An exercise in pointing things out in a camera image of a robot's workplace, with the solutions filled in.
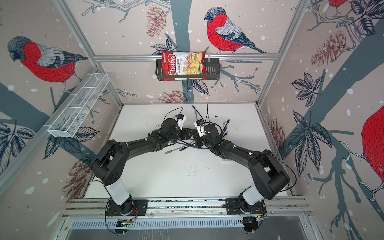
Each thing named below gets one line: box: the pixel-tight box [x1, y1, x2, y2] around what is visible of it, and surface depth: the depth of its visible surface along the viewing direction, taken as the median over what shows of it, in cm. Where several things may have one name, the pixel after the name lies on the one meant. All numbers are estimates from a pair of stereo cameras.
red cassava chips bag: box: [161, 50, 208, 82], surface depth 90 cm
